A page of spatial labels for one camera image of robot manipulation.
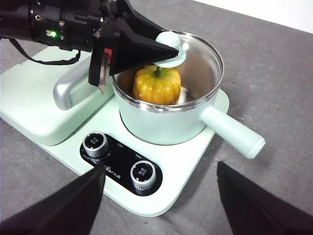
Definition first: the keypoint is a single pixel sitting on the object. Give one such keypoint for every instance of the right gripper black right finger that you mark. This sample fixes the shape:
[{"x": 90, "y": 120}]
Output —
[{"x": 259, "y": 205}]

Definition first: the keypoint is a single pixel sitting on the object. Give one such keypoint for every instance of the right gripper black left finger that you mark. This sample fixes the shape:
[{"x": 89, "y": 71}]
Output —
[{"x": 56, "y": 208}]

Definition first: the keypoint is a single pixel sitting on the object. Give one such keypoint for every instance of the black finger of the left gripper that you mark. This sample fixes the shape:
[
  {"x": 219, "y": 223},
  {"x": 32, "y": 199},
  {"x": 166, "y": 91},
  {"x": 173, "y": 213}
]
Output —
[
  {"x": 139, "y": 24},
  {"x": 139, "y": 54}
]

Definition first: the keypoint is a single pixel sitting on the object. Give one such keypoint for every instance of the glass lid with green knob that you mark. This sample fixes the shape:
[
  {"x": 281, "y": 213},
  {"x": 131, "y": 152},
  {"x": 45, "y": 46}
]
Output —
[{"x": 171, "y": 42}]

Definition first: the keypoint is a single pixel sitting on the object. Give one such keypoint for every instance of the yellow pumpkin with green stem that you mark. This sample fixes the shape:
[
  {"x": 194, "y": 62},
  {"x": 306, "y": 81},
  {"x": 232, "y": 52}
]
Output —
[{"x": 156, "y": 88}]

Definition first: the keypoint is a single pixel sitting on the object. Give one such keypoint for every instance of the silver control knob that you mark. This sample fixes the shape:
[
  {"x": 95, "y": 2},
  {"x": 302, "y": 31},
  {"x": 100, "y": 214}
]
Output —
[
  {"x": 143, "y": 175},
  {"x": 95, "y": 144}
]

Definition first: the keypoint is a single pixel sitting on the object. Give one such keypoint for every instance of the black control panel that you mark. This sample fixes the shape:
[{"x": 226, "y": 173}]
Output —
[{"x": 119, "y": 166}]

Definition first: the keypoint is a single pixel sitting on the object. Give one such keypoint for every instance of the mint green cooker base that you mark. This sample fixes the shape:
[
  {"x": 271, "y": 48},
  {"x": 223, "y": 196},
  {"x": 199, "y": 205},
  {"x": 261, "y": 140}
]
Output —
[{"x": 185, "y": 171}]

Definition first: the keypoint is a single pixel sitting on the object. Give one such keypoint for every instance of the mint green hinged grill cover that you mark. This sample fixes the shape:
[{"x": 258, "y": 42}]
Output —
[{"x": 31, "y": 98}]

